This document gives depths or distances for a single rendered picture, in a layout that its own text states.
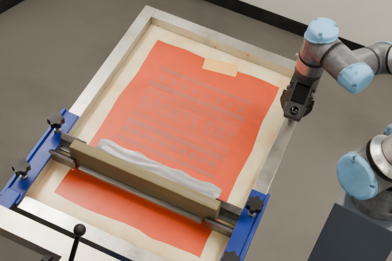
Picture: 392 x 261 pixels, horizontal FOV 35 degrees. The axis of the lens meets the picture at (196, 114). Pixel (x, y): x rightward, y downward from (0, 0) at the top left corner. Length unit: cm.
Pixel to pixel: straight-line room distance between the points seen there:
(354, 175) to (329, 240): 32
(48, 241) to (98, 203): 20
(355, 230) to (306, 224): 174
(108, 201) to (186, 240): 22
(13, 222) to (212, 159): 55
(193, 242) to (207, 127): 35
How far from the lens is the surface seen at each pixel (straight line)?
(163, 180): 154
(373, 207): 168
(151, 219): 160
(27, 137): 354
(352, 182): 151
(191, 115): 178
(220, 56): 194
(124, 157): 169
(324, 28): 151
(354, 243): 174
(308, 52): 154
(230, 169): 169
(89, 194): 164
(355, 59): 150
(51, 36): 448
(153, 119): 176
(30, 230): 151
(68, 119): 172
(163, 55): 192
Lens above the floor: 222
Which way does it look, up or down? 34 degrees down
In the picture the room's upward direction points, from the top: 15 degrees clockwise
